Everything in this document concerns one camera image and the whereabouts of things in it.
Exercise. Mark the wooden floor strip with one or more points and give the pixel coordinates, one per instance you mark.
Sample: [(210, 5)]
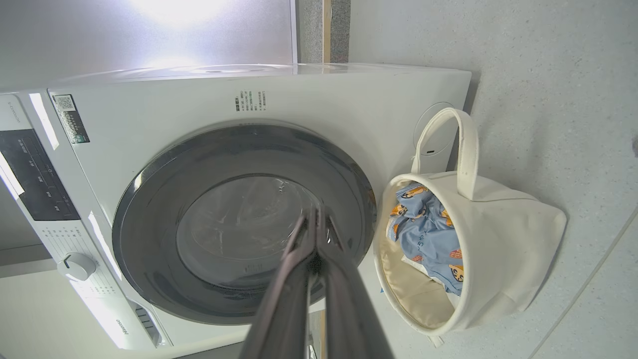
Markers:
[(327, 30)]

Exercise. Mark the white washing machine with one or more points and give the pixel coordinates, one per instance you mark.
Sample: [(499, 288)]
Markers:
[(149, 109)]

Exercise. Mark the frosted glass panel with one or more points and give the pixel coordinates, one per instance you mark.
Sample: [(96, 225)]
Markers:
[(149, 35)]

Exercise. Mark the QR code sticker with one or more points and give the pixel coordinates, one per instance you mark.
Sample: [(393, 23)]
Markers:
[(71, 117)]

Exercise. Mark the black control panel display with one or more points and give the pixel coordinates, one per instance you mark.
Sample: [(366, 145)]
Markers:
[(35, 174)]

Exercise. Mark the cream fabric laundry basket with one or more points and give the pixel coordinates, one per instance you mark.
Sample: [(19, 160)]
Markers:
[(498, 249)]

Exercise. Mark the dark round washer door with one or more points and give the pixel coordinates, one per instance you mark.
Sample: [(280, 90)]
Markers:
[(164, 239)]

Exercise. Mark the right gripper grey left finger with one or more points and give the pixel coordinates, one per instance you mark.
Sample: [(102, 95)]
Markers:
[(284, 309)]

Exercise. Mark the white control knob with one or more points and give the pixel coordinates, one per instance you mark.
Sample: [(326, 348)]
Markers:
[(77, 267)]

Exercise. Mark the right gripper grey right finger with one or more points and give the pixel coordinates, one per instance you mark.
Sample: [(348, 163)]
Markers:
[(349, 319)]

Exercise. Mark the round drain filter cover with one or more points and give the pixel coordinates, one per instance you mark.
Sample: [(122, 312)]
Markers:
[(433, 134)]

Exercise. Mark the blue patterned garment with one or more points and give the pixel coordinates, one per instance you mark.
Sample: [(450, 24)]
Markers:
[(428, 239)]

